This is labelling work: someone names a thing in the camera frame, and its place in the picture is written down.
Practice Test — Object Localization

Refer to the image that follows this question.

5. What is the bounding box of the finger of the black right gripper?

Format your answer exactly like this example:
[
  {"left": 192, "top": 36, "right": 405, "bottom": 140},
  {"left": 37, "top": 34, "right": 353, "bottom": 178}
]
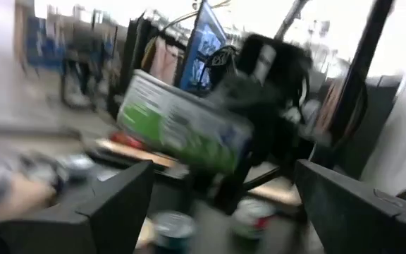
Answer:
[
  {"left": 223, "top": 151, "right": 260, "bottom": 177},
  {"left": 211, "top": 75, "right": 281, "bottom": 114}
]

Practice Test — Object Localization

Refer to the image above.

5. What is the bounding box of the laptop with blue screen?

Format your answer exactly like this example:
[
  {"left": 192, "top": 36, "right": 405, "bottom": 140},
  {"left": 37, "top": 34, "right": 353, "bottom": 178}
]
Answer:
[{"left": 179, "top": 1, "right": 228, "bottom": 93}]

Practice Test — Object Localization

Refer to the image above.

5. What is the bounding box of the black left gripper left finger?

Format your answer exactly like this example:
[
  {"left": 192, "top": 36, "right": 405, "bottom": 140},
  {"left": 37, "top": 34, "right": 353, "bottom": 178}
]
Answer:
[{"left": 0, "top": 160, "right": 154, "bottom": 254}]

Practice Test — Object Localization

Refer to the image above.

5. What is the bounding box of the black diagonal rig beam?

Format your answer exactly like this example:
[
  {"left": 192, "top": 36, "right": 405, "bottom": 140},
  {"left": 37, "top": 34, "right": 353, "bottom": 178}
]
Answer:
[{"left": 328, "top": 0, "right": 396, "bottom": 167}]

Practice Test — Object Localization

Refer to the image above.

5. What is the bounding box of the coiled black cable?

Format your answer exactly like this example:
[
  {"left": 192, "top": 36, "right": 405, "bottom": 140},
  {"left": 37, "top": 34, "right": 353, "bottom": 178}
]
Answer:
[{"left": 202, "top": 44, "right": 240, "bottom": 78}]

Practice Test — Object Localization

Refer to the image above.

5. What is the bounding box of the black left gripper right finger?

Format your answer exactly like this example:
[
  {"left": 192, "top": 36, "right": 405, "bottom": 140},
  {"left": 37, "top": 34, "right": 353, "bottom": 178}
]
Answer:
[{"left": 294, "top": 158, "right": 406, "bottom": 254}]

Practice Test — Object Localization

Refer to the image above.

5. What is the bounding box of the teal labelled seafood can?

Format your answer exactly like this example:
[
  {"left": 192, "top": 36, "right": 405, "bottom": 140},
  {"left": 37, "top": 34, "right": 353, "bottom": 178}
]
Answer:
[{"left": 153, "top": 210, "right": 197, "bottom": 252}]

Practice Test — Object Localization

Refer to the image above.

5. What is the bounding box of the Bumble Bee light tuna can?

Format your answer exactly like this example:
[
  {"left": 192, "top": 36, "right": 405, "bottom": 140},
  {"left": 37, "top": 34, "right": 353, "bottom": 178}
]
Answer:
[{"left": 116, "top": 68, "right": 254, "bottom": 174}]

